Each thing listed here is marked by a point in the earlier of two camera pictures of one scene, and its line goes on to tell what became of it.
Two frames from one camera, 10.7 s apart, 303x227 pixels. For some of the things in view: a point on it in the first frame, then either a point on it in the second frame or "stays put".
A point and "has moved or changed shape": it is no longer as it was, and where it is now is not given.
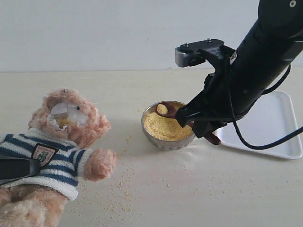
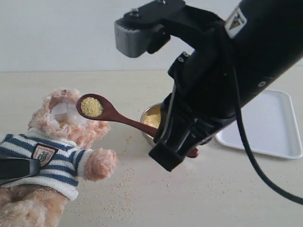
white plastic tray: x=271 y=118 stays put
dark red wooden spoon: x=169 y=109 has moved or changed shape
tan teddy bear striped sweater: x=63 y=126 stays put
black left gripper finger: x=12 y=170 stays put
